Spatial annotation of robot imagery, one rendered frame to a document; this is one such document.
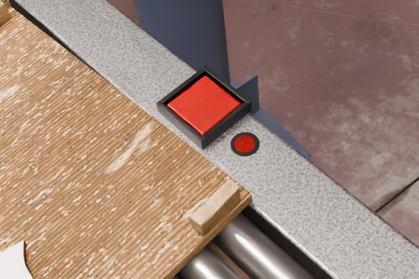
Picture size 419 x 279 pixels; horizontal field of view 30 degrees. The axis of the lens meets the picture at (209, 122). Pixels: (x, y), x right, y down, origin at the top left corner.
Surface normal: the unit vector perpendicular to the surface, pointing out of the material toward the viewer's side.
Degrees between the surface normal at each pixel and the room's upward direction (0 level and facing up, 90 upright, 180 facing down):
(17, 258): 0
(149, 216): 0
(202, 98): 0
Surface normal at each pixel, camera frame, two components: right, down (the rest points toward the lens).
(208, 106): -0.08, -0.59
